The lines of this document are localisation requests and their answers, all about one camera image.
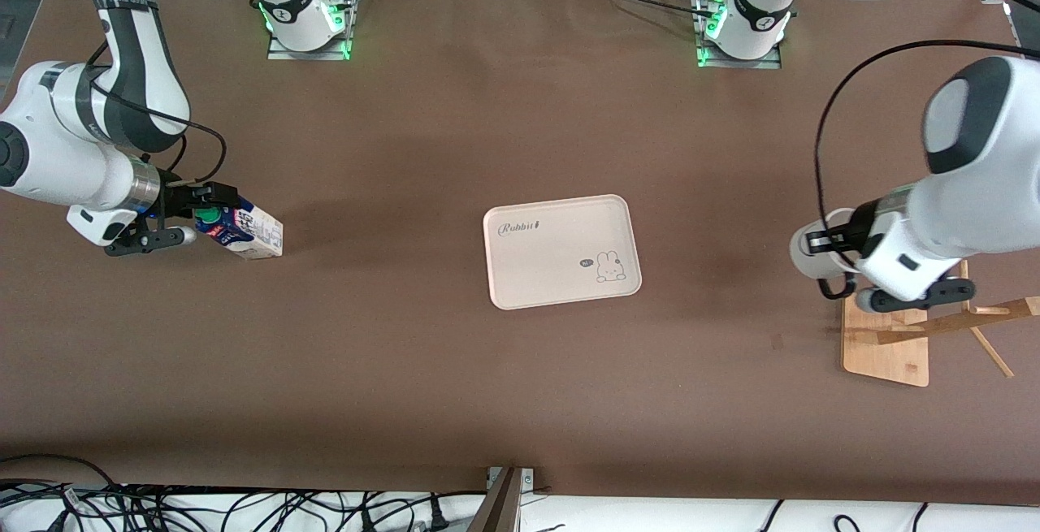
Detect white cup with black handle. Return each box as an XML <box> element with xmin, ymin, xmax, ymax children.
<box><xmin>790</xmin><ymin>209</ymin><xmax>864</xmax><ymax>300</ymax></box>

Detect blue and white milk carton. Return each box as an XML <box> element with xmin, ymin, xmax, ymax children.
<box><xmin>195</xmin><ymin>199</ymin><xmax>284</xmax><ymax>261</ymax></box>

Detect wooden mug tree stand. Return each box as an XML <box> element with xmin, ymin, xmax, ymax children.
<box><xmin>841</xmin><ymin>260</ymin><xmax>1040</xmax><ymax>388</ymax></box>

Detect cream tray with rabbit print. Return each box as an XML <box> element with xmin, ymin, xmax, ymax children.
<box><xmin>483</xmin><ymin>194</ymin><xmax>643</xmax><ymax>311</ymax></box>

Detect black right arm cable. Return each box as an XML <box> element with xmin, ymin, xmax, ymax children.
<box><xmin>88</xmin><ymin>41</ymin><xmax>228</xmax><ymax>188</ymax></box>

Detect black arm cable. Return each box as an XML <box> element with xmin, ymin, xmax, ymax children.
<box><xmin>812</xmin><ymin>39</ymin><xmax>1040</xmax><ymax>273</ymax></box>
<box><xmin>88</xmin><ymin>41</ymin><xmax>228</xmax><ymax>188</ymax></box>

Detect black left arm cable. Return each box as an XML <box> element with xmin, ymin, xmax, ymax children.
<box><xmin>812</xmin><ymin>39</ymin><xmax>1040</xmax><ymax>273</ymax></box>

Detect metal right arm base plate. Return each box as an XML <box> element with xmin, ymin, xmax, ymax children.
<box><xmin>267</xmin><ymin>0</ymin><xmax>353</xmax><ymax>62</ymax></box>

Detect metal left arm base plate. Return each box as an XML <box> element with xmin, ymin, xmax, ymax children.
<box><xmin>695</xmin><ymin>0</ymin><xmax>783</xmax><ymax>71</ymax></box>

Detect black floor cable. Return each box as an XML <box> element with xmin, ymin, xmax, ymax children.
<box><xmin>0</xmin><ymin>454</ymin><xmax>123</xmax><ymax>494</ymax></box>
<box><xmin>357</xmin><ymin>488</ymin><xmax>488</xmax><ymax>532</ymax></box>

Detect metal corner bracket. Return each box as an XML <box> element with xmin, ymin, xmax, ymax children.
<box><xmin>467</xmin><ymin>465</ymin><xmax>535</xmax><ymax>532</ymax></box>

